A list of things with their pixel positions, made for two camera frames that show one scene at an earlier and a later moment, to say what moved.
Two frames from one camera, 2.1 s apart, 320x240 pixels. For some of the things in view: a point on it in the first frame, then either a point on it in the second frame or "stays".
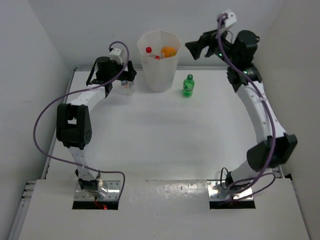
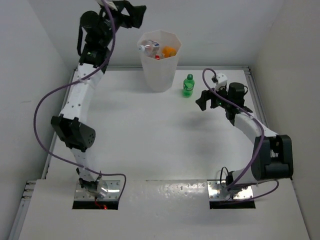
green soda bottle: x=188 y=84 stays
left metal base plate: x=112 y=192 stays
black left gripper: x=127 y=75 → x=131 y=20
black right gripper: x=209 y=38 → x=205 y=96
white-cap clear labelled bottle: x=127 y=84 → x=151 y=48
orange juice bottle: x=168 y=51 stays
